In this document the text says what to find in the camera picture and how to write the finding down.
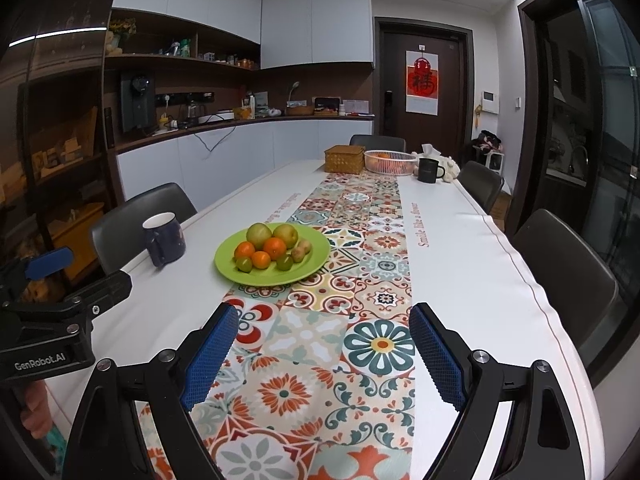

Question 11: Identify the grey chair far end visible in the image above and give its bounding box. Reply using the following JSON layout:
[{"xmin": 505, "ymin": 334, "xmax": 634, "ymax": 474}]
[{"xmin": 349, "ymin": 134, "xmax": 406, "ymax": 153}]

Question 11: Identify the grey chair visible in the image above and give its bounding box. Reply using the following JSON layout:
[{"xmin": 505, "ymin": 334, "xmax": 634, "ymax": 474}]
[
  {"xmin": 512, "ymin": 209, "xmax": 618, "ymax": 366},
  {"xmin": 458, "ymin": 160, "xmax": 504, "ymax": 214},
  {"xmin": 91, "ymin": 182, "xmax": 196, "ymax": 274}
]

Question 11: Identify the patterned table runner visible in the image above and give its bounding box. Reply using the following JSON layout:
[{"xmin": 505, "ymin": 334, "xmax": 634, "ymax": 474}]
[{"xmin": 136, "ymin": 171, "xmax": 417, "ymax": 480}]

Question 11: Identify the large orange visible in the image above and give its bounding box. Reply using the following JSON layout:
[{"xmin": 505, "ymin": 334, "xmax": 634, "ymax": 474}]
[{"xmin": 234, "ymin": 240, "xmax": 256, "ymax": 260}]

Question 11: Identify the large yellow-green pear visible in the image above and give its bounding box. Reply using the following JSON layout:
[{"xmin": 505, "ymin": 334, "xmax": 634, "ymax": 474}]
[{"xmin": 272, "ymin": 223, "xmax": 298, "ymax": 249}]

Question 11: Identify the green apple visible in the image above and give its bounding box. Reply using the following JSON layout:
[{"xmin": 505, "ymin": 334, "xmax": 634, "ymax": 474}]
[{"xmin": 245, "ymin": 222, "xmax": 272, "ymax": 250}]

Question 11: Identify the black mug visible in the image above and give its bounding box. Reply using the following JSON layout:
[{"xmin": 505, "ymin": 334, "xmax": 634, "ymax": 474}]
[{"xmin": 418, "ymin": 158, "xmax": 446, "ymax": 183}]

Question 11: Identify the dark blue mug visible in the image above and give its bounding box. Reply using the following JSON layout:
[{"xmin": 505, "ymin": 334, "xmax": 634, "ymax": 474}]
[{"xmin": 142, "ymin": 212, "xmax": 186, "ymax": 269}]

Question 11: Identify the grey chair right near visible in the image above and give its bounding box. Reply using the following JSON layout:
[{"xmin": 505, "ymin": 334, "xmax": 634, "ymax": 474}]
[{"xmin": 512, "ymin": 209, "xmax": 618, "ymax": 366}]

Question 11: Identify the white intercom panel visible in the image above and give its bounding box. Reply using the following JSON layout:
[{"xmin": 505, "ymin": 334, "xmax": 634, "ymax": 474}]
[{"xmin": 480, "ymin": 90, "xmax": 499, "ymax": 115}]

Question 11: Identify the dark wooden door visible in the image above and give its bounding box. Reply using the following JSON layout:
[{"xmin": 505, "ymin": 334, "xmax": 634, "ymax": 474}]
[{"xmin": 373, "ymin": 18, "xmax": 474, "ymax": 160}]

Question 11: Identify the red fu calendar poster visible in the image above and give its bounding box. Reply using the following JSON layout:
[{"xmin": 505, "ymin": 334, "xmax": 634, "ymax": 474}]
[{"xmin": 406, "ymin": 50, "xmax": 439, "ymax": 116}]

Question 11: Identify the wicker tray on counter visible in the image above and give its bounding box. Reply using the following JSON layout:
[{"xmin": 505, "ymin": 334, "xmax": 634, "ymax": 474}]
[{"xmin": 285, "ymin": 105, "xmax": 314, "ymax": 116}]

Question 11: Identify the woven wicker basket box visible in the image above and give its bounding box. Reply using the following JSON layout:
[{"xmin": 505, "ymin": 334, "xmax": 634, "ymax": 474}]
[{"xmin": 324, "ymin": 145, "xmax": 366, "ymax": 174}]

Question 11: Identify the black coffee machine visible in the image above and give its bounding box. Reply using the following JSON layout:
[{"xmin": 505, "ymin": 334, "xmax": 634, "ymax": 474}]
[{"xmin": 120, "ymin": 77, "xmax": 156, "ymax": 134}]

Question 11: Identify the small orange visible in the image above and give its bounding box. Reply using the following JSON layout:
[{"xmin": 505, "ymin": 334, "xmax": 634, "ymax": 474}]
[{"xmin": 250, "ymin": 250, "xmax": 271, "ymax": 270}]

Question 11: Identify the green plate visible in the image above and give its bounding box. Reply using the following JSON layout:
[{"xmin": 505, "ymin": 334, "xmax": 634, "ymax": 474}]
[{"xmin": 214, "ymin": 223, "xmax": 332, "ymax": 287}]

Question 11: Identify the person left hand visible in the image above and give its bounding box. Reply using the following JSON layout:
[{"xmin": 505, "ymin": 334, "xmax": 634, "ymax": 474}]
[{"xmin": 21, "ymin": 380, "xmax": 53, "ymax": 439}]

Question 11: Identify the small green lime near apple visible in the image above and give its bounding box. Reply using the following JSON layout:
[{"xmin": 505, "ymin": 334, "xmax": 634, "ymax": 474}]
[{"xmin": 276, "ymin": 255, "xmax": 294, "ymax": 272}]

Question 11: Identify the grey chair left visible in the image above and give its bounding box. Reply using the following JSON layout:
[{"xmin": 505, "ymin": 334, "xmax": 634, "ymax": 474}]
[{"xmin": 91, "ymin": 182, "xmax": 196, "ymax": 274}]

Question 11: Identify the brown kiwi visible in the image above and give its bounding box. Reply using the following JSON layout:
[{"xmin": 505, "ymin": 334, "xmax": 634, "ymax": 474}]
[
  {"xmin": 298, "ymin": 240, "xmax": 311, "ymax": 254},
  {"xmin": 291, "ymin": 247, "xmax": 306, "ymax": 263}
]

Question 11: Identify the grey chair right far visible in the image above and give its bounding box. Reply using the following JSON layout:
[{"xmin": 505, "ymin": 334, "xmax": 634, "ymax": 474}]
[{"xmin": 458, "ymin": 160, "xmax": 504, "ymax": 214}]

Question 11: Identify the small green lime far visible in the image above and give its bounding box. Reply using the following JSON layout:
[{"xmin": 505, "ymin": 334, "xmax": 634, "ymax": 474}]
[{"xmin": 235, "ymin": 257, "xmax": 253, "ymax": 273}]

